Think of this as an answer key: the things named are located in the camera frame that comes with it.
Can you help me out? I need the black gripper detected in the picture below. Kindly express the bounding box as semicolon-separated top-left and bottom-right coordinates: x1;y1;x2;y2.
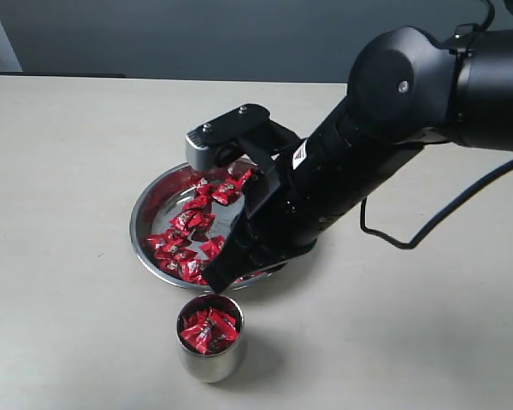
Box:
203;98;423;294

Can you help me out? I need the red candy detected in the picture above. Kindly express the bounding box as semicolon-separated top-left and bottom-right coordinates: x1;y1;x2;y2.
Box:
144;229;190;260
204;308;239;354
169;210;215;232
156;257;181;277
179;258;209;285
235;168;256;190
195;178;218;198
211;181;240;207
180;310;212;354

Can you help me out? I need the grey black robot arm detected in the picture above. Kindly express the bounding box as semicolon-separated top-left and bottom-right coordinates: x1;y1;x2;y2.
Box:
192;21;513;294

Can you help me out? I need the round steel plate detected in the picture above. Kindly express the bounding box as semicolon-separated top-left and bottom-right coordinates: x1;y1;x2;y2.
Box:
129;159;256;292

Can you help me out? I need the steel cup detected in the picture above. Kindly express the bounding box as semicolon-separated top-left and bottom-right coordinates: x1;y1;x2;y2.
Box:
176;294;246;384

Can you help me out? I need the red wrapped candy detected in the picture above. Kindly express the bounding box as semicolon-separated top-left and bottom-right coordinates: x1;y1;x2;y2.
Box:
235;168;256;190
211;181;240;207
195;178;218;198
169;210;215;232
156;257;181;277
144;229;190;260
179;258;209;285

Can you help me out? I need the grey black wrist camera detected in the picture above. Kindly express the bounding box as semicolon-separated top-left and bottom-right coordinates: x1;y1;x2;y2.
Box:
185;103;300;172

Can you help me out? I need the black cable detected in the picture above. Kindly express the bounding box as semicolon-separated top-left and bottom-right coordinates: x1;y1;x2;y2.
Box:
358;153;513;251

